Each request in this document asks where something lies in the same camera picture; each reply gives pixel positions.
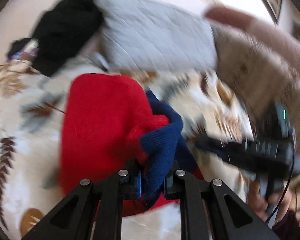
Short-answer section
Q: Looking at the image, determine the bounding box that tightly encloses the brown padded headboard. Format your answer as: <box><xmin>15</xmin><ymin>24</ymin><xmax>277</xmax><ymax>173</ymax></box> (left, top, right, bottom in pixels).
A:
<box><xmin>204</xmin><ymin>5</ymin><xmax>300</xmax><ymax>74</ymax></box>

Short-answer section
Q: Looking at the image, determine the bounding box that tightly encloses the striped beige bolster cushion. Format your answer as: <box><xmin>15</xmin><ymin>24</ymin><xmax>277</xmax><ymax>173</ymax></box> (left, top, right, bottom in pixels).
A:
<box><xmin>212</xmin><ymin>25</ymin><xmax>300</xmax><ymax>155</ymax></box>

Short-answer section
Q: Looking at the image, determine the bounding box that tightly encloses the black garment pile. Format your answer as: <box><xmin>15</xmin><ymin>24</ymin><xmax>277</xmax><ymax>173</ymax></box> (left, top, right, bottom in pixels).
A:
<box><xmin>31</xmin><ymin>0</ymin><xmax>103</xmax><ymax>77</ymax></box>

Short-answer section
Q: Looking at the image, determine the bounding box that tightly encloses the person right hand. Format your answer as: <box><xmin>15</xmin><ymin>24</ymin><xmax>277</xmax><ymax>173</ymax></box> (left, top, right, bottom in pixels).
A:
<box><xmin>247</xmin><ymin>180</ymin><xmax>293</xmax><ymax>223</ymax></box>

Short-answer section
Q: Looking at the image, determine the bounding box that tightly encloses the small black cloth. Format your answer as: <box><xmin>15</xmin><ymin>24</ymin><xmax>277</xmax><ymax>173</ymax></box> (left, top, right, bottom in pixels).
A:
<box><xmin>6</xmin><ymin>37</ymin><xmax>31</xmax><ymax>59</ymax></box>

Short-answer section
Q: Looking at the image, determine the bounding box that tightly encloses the red and blue knit sweater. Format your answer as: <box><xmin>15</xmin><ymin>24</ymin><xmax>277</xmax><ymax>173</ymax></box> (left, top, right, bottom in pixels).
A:
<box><xmin>59</xmin><ymin>74</ymin><xmax>203</xmax><ymax>216</ymax></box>

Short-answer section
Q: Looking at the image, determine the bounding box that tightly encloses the leaf pattern fleece blanket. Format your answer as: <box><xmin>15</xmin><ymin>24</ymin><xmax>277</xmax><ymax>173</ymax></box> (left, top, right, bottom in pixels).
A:
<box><xmin>0</xmin><ymin>58</ymin><xmax>253</xmax><ymax>239</ymax></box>

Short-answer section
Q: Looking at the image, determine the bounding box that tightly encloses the grey quilted pillow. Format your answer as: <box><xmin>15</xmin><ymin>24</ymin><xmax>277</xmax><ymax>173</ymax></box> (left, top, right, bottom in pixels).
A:
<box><xmin>94</xmin><ymin>0</ymin><xmax>217</xmax><ymax>70</ymax></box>

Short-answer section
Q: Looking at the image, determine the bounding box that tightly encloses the purple patterned cloth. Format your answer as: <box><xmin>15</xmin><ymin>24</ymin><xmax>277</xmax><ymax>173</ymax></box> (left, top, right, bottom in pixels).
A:
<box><xmin>8</xmin><ymin>39</ymin><xmax>39</xmax><ymax>62</ymax></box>

